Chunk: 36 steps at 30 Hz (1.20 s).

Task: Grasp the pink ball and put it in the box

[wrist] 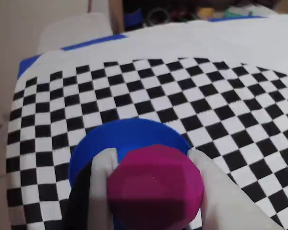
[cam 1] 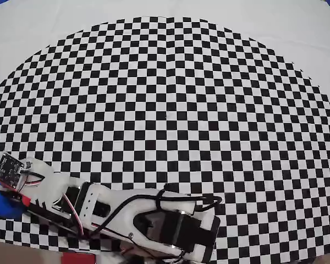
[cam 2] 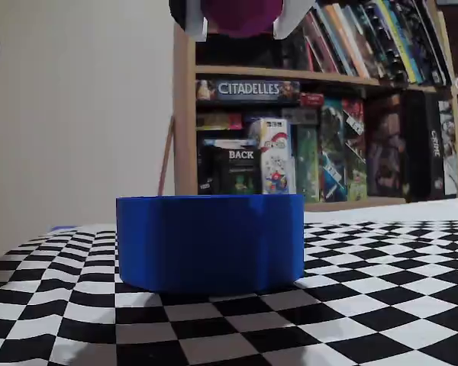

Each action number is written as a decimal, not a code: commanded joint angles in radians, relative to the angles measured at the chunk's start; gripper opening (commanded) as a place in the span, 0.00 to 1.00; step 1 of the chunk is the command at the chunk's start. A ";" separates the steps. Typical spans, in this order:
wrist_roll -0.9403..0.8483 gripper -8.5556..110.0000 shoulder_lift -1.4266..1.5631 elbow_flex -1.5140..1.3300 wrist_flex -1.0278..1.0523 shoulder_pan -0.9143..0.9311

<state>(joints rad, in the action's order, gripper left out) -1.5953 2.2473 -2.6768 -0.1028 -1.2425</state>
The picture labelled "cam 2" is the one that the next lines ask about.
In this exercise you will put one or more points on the round blue box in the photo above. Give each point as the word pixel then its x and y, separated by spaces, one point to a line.
pixel 210 244

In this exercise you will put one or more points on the checkerboard printed white sheet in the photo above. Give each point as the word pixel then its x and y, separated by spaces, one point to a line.
pixel 366 267

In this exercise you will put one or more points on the green upright game box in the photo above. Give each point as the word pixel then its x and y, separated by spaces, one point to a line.
pixel 307 164

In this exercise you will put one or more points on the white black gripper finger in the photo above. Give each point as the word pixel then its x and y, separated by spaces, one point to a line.
pixel 192 21

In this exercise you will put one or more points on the blue green art game box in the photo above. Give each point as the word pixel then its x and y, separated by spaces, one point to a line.
pixel 332 152

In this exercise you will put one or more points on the white sketch art game box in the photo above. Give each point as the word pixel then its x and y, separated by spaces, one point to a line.
pixel 448 152

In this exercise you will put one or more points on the Citadelles game box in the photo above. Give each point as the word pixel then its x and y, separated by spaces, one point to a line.
pixel 248 89

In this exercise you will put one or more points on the thin leaning wooden stick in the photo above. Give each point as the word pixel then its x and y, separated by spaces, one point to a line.
pixel 166 152

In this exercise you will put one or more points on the teal leaning book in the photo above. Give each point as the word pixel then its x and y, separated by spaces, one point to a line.
pixel 405 43

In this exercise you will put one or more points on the dark purple game box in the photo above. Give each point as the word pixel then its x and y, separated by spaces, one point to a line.
pixel 385 152

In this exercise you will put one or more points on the red white green game box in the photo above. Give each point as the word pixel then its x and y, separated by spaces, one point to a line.
pixel 355 152

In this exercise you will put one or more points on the black BACK game box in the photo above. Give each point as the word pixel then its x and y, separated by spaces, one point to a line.
pixel 240 167

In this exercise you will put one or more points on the orange leaning book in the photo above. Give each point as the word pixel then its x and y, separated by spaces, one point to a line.
pixel 348 42

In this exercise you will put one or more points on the small red game box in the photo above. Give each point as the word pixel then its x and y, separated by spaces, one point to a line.
pixel 312 100

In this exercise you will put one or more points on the yellow leaning book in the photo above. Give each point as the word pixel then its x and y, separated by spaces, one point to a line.
pixel 397 42

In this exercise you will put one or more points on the black patterned leaning book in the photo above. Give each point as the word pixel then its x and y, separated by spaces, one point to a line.
pixel 427 42

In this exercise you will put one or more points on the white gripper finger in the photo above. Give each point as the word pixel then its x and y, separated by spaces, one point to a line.
pixel 292 17

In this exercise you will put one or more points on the pink faceted ball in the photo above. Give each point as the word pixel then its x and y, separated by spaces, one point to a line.
pixel 240 19

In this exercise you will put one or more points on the white cartoon game box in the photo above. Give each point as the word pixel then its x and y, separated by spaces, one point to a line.
pixel 275 167

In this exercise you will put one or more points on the black Crime game box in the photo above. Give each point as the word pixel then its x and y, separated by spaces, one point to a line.
pixel 420 152

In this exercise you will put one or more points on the blue tape strip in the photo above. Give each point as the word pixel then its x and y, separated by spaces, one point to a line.
pixel 63 228

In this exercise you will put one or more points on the light wooden bookshelf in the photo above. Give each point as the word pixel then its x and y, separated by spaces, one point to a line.
pixel 185 114

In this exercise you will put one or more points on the grey blue leaning book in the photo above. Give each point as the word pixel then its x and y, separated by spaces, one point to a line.
pixel 336 42

